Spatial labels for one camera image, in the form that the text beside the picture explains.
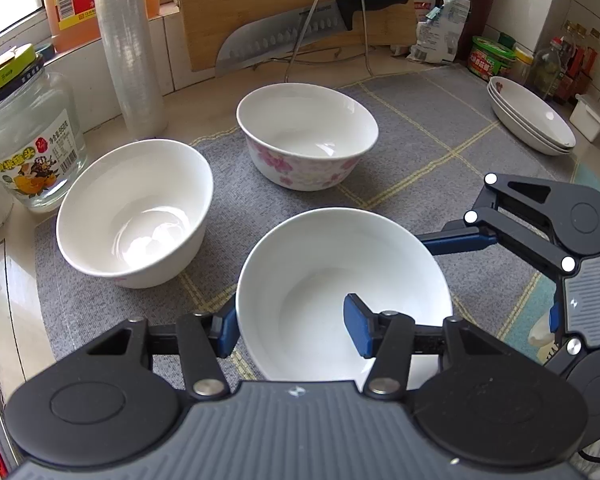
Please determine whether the dark bottle with red label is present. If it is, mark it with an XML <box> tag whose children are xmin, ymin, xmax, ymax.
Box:
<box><xmin>552</xmin><ymin>35</ymin><xmax>578</xmax><ymax>105</ymax></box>

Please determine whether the metal wire rack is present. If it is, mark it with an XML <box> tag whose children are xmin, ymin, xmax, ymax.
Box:
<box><xmin>252</xmin><ymin>0</ymin><xmax>376</xmax><ymax>83</ymax></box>

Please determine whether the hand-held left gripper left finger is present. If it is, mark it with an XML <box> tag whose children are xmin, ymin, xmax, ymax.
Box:
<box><xmin>77</xmin><ymin>297</ymin><xmax>242</xmax><ymax>403</ymax></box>

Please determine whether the glass jar with green lid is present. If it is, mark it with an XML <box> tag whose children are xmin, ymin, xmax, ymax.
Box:
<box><xmin>0</xmin><ymin>42</ymin><xmax>88</xmax><ymax>211</ymax></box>

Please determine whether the white pink floral bowl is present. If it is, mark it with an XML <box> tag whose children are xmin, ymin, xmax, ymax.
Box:
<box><xmin>56</xmin><ymin>140</ymin><xmax>215</xmax><ymax>289</ymax></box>
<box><xmin>236</xmin><ymin>84</ymin><xmax>379</xmax><ymax>192</ymax></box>
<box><xmin>235</xmin><ymin>208</ymin><xmax>453</xmax><ymax>382</ymax></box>

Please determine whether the yellow lid spice jar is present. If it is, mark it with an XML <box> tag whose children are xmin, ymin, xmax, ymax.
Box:
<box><xmin>511</xmin><ymin>46</ymin><xmax>536</xmax><ymax>86</ymax></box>

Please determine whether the white plastic box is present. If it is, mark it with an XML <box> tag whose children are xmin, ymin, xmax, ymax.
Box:
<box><xmin>569</xmin><ymin>93</ymin><xmax>600</xmax><ymax>141</ymax></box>

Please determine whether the black handled kitchen knife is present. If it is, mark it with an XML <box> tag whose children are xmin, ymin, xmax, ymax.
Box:
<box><xmin>215</xmin><ymin>0</ymin><xmax>410</xmax><ymax>77</ymax></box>

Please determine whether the white fruit print plate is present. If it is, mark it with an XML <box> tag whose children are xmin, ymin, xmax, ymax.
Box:
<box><xmin>487</xmin><ymin>76</ymin><xmax>577</xmax><ymax>148</ymax></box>
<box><xmin>487</xmin><ymin>87</ymin><xmax>576</xmax><ymax>153</ymax></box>
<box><xmin>489</xmin><ymin>97</ymin><xmax>573</xmax><ymax>157</ymax></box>

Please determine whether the gray plaid cloth mat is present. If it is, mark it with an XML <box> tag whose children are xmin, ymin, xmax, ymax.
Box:
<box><xmin>34</xmin><ymin>62</ymin><xmax>600</xmax><ymax>396</ymax></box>

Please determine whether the wooden cutting board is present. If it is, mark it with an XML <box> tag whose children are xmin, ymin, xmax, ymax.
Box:
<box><xmin>172</xmin><ymin>0</ymin><xmax>417</xmax><ymax>72</ymax></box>

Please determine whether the green lid sauce jar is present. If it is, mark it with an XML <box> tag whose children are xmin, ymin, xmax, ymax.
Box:
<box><xmin>467</xmin><ymin>36</ymin><xmax>517</xmax><ymax>81</ymax></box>

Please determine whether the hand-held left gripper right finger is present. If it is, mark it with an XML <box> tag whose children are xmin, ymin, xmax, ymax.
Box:
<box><xmin>343</xmin><ymin>293</ymin><xmax>523</xmax><ymax>402</ymax></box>

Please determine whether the plastic wrap roll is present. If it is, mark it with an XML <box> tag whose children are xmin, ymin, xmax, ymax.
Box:
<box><xmin>94</xmin><ymin>0</ymin><xmax>168</xmax><ymax>137</ymax></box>

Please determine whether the white bag with red print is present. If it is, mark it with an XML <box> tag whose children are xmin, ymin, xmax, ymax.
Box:
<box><xmin>412</xmin><ymin>0</ymin><xmax>438</xmax><ymax>23</ymax></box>

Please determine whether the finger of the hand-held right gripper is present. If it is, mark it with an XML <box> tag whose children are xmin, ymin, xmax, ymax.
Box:
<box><xmin>417</xmin><ymin>172</ymin><xmax>577</xmax><ymax>276</ymax></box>
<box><xmin>537</xmin><ymin>292</ymin><xmax>588</xmax><ymax>373</ymax></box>

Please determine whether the clear glass bottle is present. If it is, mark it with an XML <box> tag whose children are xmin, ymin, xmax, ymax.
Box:
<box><xmin>527</xmin><ymin>37</ymin><xmax>563</xmax><ymax>101</ymax></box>

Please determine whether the orange oil bottle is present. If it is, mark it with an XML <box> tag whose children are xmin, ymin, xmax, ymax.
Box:
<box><xmin>36</xmin><ymin>0</ymin><xmax>160</xmax><ymax>53</ymax></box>

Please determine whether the white bag with blue print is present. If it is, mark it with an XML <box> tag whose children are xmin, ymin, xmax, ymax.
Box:
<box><xmin>410</xmin><ymin>0</ymin><xmax>473</xmax><ymax>64</ymax></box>

